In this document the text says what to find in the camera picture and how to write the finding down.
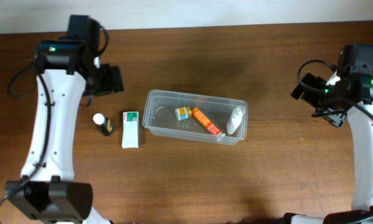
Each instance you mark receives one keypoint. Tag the orange tablet tube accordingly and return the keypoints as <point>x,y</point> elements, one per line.
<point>206,122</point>

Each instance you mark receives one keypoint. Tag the white spray bottle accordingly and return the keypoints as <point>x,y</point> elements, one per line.
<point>235,119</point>

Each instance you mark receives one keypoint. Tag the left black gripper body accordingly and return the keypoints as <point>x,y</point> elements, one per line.
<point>106,81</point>

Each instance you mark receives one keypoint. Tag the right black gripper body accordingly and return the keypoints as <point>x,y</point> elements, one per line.
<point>321,102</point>

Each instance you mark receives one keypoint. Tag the white green medicine box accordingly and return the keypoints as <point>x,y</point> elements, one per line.
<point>130,130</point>

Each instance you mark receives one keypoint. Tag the clear plastic container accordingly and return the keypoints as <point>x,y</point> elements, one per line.
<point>160,116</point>

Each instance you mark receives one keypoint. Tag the small gold-lid jar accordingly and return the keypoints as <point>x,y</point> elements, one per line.
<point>183,113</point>

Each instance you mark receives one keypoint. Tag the dark bottle white cap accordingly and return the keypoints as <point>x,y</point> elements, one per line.
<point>103,124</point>

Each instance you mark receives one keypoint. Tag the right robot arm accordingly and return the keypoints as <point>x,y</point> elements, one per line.
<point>339,100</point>

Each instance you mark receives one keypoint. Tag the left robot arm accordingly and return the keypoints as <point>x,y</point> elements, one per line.
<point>66,70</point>

